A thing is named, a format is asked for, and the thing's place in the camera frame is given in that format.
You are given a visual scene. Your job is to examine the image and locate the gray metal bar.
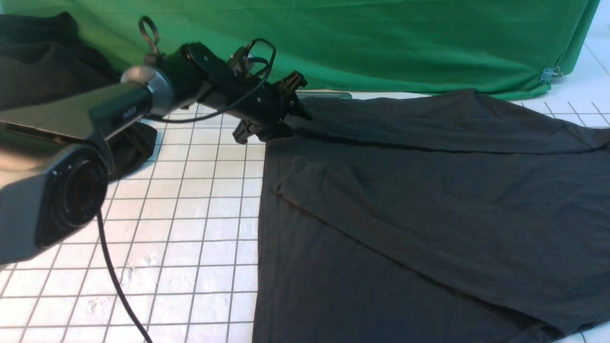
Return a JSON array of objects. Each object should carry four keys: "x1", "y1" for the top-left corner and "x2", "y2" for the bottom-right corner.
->
[{"x1": 296, "y1": 91, "x2": 353, "y2": 100}]

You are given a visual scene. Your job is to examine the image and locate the green backdrop cloth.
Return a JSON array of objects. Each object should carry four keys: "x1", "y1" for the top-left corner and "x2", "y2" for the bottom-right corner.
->
[{"x1": 1, "y1": 0, "x2": 599, "y2": 100}]

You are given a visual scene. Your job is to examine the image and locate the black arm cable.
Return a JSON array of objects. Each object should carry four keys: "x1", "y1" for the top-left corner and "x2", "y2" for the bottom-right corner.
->
[{"x1": 97, "y1": 16, "x2": 277, "y2": 343}]

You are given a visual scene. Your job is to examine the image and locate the gray long-sleeved shirt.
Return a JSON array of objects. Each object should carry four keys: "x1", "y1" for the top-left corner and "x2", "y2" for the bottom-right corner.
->
[{"x1": 252, "y1": 91, "x2": 610, "y2": 343}]

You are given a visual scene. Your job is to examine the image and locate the silver binder clip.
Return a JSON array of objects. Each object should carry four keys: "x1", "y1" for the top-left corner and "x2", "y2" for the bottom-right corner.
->
[{"x1": 539, "y1": 66, "x2": 564, "y2": 84}]

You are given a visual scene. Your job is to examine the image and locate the black crumpled garment pile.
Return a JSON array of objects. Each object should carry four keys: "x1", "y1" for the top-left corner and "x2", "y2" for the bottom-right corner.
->
[{"x1": 1, "y1": 12, "x2": 158, "y2": 184}]

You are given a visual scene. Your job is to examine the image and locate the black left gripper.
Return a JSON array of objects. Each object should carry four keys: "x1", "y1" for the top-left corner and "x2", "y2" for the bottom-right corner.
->
[{"x1": 197, "y1": 56, "x2": 313, "y2": 145}]

